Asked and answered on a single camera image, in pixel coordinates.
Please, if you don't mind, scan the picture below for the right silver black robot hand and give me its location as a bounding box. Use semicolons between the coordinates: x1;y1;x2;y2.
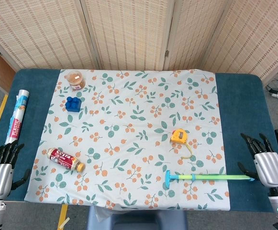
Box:
237;133;278;188

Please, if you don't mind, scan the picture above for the yellow tape measure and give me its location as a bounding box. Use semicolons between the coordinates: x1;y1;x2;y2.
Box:
170;128;194;161

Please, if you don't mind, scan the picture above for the plastic food bag roll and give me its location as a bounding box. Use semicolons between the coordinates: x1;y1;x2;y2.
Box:
4;89;30;146

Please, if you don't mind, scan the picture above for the red label coffee bottle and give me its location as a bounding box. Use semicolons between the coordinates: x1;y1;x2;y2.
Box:
46;147;86;173

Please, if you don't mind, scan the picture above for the pale paper strip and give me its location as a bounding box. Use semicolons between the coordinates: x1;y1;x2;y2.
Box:
58;217;71;230

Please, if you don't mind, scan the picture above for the blue toy building block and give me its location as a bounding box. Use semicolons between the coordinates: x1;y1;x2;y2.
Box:
65;96;82;112

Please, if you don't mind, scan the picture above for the clear jar with orange contents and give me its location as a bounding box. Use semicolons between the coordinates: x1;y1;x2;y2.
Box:
66;71;86;91

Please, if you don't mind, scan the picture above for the woven folding screen panel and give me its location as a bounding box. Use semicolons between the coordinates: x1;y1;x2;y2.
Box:
200;0;278;82
0;0;100;72
80;0;176;71
164;0;235;72

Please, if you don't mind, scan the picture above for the floral print tablecloth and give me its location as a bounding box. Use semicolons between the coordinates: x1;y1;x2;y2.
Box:
23;69;231;212

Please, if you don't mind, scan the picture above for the green toy sword blue handle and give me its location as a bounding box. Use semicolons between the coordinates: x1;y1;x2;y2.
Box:
165;170;256;191

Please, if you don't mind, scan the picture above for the black floor cable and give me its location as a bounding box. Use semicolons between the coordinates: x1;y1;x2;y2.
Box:
265;78;278;94

